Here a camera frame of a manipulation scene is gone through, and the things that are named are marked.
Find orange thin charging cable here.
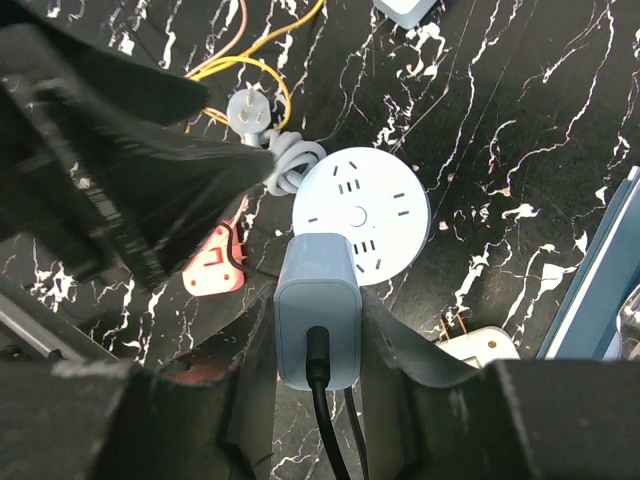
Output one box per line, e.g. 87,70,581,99
182,0,326,136

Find white square plug adapter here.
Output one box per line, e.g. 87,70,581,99
437,326,520,368

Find black charger cable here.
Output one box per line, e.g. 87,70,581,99
305,325,371,480

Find light blue charger plug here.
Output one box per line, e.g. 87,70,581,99
274,233,362,391

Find dark blue patterned placemat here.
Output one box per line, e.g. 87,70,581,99
537,166,639,360

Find pink square plug adapter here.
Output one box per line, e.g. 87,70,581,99
182,220,245,297

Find light blue long power strip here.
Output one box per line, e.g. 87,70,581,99
372,0,448,30

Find grey bundled cord with plug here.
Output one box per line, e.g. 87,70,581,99
226,87,327,196

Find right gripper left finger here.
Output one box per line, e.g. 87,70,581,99
1,23,274,289

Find round light blue power socket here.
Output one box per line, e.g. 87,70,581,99
292,147,431,286

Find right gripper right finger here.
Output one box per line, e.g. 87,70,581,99
360,291,639,479

